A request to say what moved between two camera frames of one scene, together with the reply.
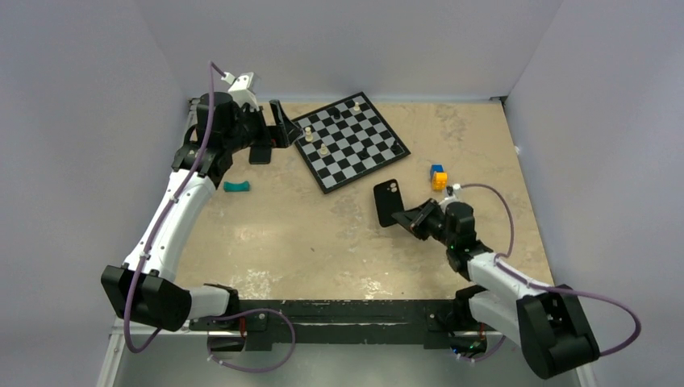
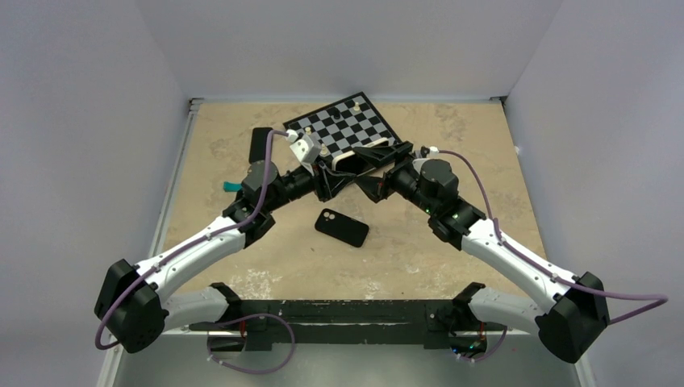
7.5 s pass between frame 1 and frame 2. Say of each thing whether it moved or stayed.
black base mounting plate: stayed
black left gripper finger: moved
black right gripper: moved
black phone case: moved
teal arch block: stayed
